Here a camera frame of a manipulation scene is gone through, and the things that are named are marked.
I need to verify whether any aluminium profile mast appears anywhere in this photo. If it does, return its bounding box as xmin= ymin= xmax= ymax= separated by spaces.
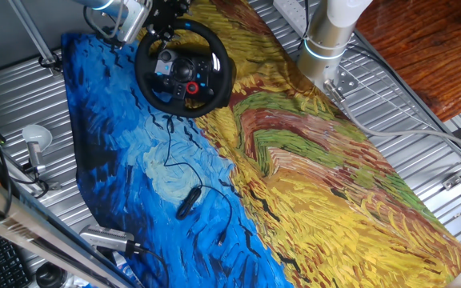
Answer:
xmin=8 ymin=0 xmax=63 ymax=77

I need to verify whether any blue yellow painting print cloth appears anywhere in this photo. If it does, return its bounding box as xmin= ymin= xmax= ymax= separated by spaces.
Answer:
xmin=60 ymin=0 xmax=461 ymax=288

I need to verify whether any black camera cable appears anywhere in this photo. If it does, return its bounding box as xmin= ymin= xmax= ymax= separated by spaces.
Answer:
xmin=128 ymin=242 xmax=170 ymax=288

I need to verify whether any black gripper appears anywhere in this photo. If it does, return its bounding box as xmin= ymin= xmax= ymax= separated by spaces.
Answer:
xmin=146 ymin=0 xmax=194 ymax=42

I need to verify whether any metal frame beam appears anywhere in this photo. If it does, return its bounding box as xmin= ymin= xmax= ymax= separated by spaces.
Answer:
xmin=0 ymin=166 xmax=135 ymax=288

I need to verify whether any silver ribbed camera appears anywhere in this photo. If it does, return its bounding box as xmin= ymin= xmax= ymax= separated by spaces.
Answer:
xmin=78 ymin=224 xmax=142 ymax=254

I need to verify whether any black strap tie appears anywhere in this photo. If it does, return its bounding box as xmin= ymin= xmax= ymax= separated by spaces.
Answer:
xmin=37 ymin=51 xmax=62 ymax=76

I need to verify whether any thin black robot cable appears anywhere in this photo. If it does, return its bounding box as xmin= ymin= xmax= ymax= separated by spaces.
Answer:
xmin=301 ymin=0 xmax=312 ymax=42

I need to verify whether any silver clamp bracket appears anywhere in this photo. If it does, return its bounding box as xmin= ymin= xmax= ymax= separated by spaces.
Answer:
xmin=21 ymin=159 xmax=62 ymax=199

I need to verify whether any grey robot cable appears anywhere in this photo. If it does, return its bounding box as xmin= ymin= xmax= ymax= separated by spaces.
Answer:
xmin=323 ymin=78 xmax=461 ymax=159

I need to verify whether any white dome stand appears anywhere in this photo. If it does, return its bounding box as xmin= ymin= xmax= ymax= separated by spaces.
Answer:
xmin=21 ymin=123 xmax=54 ymax=175

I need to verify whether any black racing steering wheel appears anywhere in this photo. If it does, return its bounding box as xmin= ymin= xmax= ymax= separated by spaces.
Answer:
xmin=134 ymin=18 xmax=234 ymax=119

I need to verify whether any thin black wheel cable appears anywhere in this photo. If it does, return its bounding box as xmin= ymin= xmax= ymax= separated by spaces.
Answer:
xmin=162 ymin=115 xmax=234 ymax=247

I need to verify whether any white power strip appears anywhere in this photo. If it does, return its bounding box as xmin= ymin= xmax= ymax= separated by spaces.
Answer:
xmin=272 ymin=0 xmax=310 ymax=39

